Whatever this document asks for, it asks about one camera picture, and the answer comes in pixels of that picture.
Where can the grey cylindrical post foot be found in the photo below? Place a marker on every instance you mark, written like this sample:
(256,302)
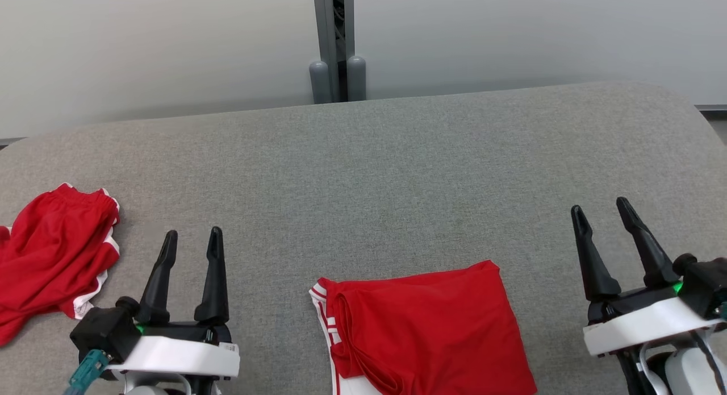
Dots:
(320,82)
(356,79)

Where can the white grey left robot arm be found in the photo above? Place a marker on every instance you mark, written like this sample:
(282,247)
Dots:
(153,386)

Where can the red shorts with white stripe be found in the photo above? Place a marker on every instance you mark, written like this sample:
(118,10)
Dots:
(51,258)

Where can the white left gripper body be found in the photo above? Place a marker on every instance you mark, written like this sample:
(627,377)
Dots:
(182,355)

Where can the red Bulls 23 jersey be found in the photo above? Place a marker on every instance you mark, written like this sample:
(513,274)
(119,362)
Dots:
(443,332)

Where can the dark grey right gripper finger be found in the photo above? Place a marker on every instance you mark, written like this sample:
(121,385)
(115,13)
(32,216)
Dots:
(596,270)
(653,258)

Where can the grey metal partition post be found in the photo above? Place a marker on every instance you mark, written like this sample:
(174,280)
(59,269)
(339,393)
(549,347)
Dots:
(328,25)

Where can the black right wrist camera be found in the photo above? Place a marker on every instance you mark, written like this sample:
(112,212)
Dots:
(704,284)

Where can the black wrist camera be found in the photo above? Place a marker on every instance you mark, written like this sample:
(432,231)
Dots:
(704,284)
(105,329)

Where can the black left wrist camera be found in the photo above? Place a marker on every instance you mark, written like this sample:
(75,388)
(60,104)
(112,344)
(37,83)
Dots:
(105,329)

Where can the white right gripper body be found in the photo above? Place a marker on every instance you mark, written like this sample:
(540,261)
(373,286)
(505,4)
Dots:
(636,324)

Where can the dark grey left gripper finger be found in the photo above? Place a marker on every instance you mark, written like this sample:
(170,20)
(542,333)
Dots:
(214,287)
(156,292)

